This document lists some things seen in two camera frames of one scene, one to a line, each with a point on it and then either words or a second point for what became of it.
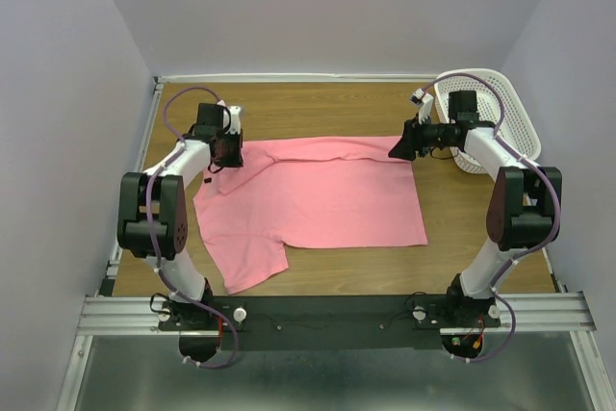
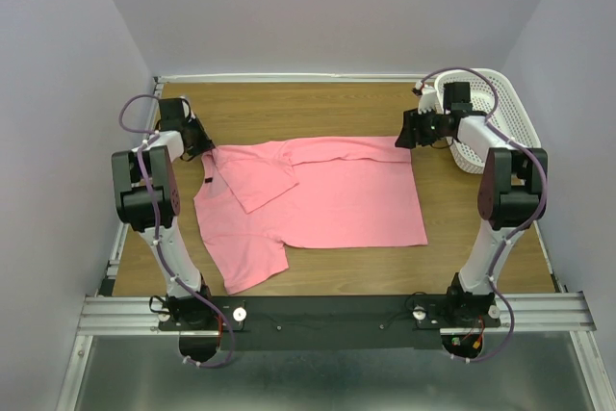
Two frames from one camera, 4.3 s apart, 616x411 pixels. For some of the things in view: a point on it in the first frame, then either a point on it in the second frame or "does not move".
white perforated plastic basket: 494,105 does not move
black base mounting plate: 329,323 does not move
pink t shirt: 304,192 does not move
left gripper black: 229,152 to 202,140
